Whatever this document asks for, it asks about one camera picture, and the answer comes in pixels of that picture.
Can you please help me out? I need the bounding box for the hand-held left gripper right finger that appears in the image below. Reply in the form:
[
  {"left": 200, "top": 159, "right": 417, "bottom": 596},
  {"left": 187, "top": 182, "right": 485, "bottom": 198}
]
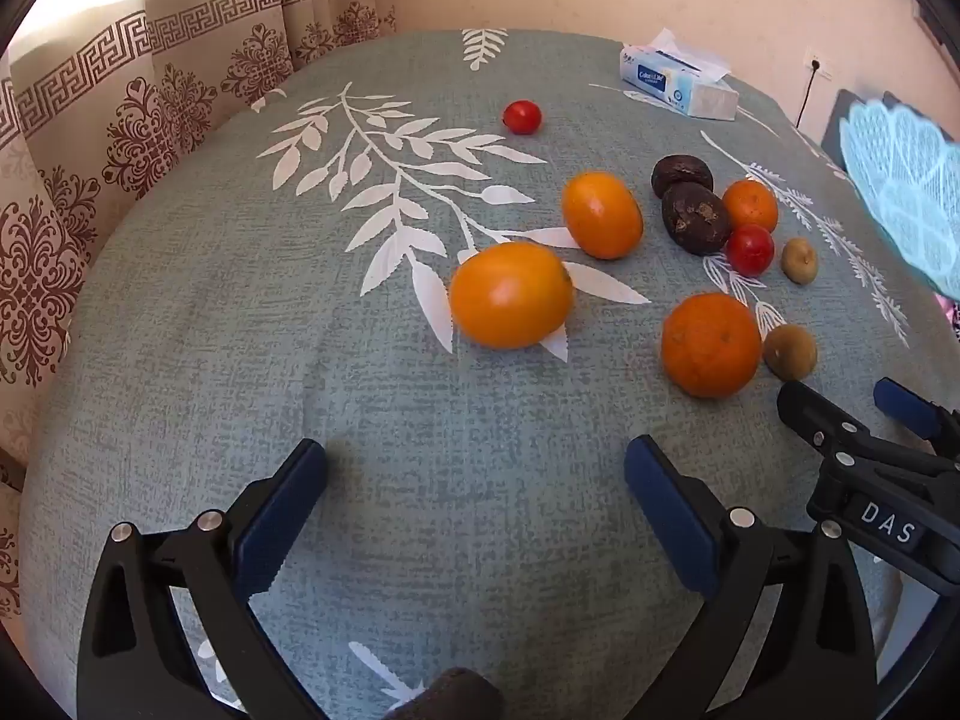
[{"left": 624, "top": 434, "right": 878, "bottom": 720}]

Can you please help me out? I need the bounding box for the white blue tissue box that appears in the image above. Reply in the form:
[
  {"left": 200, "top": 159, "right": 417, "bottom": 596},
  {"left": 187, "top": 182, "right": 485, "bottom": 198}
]
[{"left": 619, "top": 28, "right": 740, "bottom": 122}]

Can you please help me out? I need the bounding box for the large oval orange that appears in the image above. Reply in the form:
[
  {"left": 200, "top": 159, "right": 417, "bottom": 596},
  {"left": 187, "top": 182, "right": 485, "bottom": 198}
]
[{"left": 449, "top": 241, "right": 575, "bottom": 350}]

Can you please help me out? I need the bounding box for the beige patterned curtain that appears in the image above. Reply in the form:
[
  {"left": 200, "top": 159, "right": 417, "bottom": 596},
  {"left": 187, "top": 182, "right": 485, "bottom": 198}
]
[{"left": 0, "top": 0, "right": 398, "bottom": 620}]

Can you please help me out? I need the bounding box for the brown kiwi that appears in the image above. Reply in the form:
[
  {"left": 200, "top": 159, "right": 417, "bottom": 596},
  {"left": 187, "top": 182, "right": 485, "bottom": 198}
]
[
  {"left": 763, "top": 324, "right": 819, "bottom": 382},
  {"left": 781, "top": 237, "right": 819, "bottom": 286}
]

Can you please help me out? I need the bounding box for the small mandarin orange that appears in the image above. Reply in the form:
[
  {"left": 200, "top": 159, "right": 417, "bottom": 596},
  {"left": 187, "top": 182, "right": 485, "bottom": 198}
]
[{"left": 722, "top": 179, "right": 780, "bottom": 234}]

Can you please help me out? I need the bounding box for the smooth orange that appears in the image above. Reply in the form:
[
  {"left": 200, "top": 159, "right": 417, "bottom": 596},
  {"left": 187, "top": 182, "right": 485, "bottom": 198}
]
[{"left": 562, "top": 172, "right": 645, "bottom": 261}]

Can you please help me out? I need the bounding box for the red tomato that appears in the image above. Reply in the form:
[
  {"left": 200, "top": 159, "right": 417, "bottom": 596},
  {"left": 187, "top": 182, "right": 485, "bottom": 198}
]
[
  {"left": 502, "top": 100, "right": 543, "bottom": 136},
  {"left": 724, "top": 224, "right": 776, "bottom": 278}
]

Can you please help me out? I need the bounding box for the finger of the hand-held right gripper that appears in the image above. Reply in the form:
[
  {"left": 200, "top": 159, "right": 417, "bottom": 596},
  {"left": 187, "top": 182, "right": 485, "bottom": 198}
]
[
  {"left": 776, "top": 379, "right": 946, "bottom": 482},
  {"left": 874, "top": 378, "right": 960, "bottom": 460}
]

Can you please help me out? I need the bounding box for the dark brown rough object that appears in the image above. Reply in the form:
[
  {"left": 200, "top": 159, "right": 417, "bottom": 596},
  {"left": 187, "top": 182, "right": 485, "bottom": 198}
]
[{"left": 386, "top": 666, "right": 503, "bottom": 720}]

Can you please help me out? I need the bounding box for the dark passion fruit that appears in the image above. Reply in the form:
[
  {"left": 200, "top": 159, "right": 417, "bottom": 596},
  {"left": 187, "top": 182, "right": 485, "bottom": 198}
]
[
  {"left": 661, "top": 181, "right": 733, "bottom": 257},
  {"left": 650, "top": 154, "right": 715, "bottom": 200}
]

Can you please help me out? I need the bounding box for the light blue plastic basket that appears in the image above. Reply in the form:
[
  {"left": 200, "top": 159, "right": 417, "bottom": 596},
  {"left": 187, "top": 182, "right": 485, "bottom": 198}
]
[{"left": 838, "top": 94, "right": 960, "bottom": 299}]

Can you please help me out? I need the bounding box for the black power cable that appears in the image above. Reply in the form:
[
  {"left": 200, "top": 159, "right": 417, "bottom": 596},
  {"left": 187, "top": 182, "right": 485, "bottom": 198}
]
[{"left": 793, "top": 64, "right": 818, "bottom": 128}]

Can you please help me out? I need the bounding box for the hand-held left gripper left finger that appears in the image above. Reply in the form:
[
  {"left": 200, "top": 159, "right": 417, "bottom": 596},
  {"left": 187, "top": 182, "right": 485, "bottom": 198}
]
[{"left": 76, "top": 438, "right": 329, "bottom": 720}]

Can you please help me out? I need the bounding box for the dimpled round orange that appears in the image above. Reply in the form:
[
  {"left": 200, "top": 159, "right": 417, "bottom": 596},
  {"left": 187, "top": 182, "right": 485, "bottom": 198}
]
[{"left": 661, "top": 292, "right": 763, "bottom": 400}]

